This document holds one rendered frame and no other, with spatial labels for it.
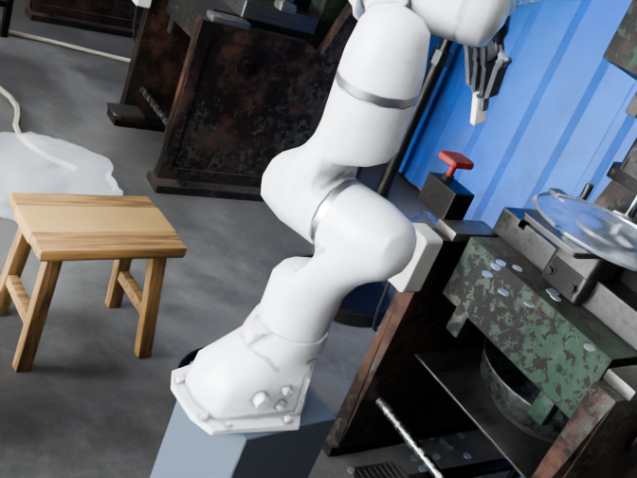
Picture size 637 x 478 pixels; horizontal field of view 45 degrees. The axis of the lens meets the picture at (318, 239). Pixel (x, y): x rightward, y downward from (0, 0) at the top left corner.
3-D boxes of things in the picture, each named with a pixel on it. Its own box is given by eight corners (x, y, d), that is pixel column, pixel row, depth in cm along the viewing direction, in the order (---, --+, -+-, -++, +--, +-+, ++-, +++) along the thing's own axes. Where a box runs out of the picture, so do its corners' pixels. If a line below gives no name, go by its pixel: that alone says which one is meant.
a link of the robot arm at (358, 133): (383, 114, 91) (277, 51, 100) (329, 276, 105) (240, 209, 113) (433, 101, 99) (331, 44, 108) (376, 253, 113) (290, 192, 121)
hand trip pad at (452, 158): (440, 193, 162) (455, 161, 158) (424, 179, 166) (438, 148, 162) (463, 194, 166) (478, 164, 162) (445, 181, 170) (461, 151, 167)
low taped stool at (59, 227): (12, 375, 169) (40, 249, 155) (-15, 309, 185) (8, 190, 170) (153, 358, 191) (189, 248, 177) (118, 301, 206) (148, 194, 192)
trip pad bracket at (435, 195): (421, 266, 166) (458, 190, 158) (396, 243, 173) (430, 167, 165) (440, 266, 170) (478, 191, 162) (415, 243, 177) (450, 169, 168)
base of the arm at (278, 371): (210, 451, 107) (240, 375, 101) (154, 364, 118) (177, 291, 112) (329, 422, 121) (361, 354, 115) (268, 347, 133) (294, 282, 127)
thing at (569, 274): (542, 314, 136) (578, 250, 130) (491, 268, 145) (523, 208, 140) (621, 309, 151) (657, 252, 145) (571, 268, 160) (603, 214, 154)
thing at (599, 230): (618, 278, 127) (621, 274, 127) (505, 191, 147) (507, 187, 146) (706, 277, 144) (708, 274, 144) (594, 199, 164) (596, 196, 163)
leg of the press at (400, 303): (328, 459, 181) (495, 117, 143) (305, 425, 189) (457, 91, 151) (563, 414, 236) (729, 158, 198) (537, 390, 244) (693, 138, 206)
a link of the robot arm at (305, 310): (333, 382, 106) (401, 233, 96) (243, 307, 115) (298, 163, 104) (375, 360, 115) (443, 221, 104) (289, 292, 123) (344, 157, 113)
